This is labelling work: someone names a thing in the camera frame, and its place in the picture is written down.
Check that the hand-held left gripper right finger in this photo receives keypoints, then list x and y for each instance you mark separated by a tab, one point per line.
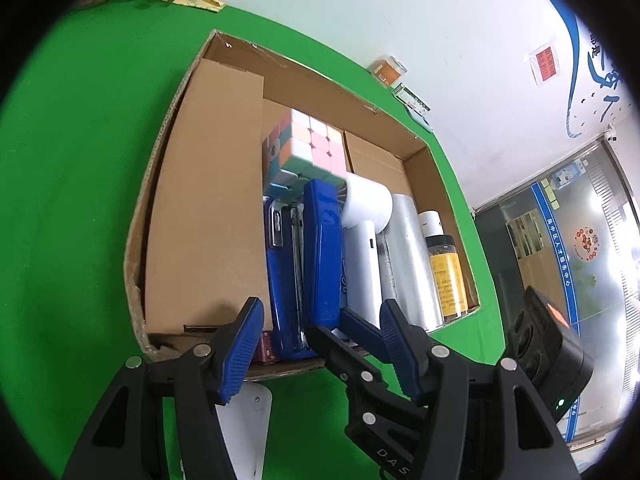
400	355

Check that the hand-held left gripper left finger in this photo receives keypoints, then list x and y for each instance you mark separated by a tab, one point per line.
240	355

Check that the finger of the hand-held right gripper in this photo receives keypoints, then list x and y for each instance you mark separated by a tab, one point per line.
340	360
362	327

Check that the colourful board game box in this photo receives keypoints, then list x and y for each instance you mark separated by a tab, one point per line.
265	347

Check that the blue stapler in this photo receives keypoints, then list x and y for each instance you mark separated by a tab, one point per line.
322	260

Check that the silver metal can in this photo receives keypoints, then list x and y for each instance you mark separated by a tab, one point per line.
410	260

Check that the yellow label jar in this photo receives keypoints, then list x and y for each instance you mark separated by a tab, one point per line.
445	275

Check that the white spray bottle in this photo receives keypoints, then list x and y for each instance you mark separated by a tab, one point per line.
431	222

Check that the white handheld fan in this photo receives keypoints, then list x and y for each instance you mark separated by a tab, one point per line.
365	200

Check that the brown cardboard box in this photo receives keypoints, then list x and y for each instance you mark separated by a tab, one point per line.
205	210

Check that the pastel puzzle cube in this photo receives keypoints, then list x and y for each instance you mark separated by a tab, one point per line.
320	155

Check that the white plastic panel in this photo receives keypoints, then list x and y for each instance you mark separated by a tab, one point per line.
247	420

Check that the glass door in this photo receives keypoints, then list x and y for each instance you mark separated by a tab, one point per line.
560	240

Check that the flat white strip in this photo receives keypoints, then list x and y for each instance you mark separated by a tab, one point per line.
421	120

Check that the green table cloth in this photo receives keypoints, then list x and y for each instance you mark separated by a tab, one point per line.
90	160

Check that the small orange box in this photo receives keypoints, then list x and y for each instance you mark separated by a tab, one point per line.
387	71

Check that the red wall sign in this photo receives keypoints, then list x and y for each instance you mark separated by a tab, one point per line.
545	62

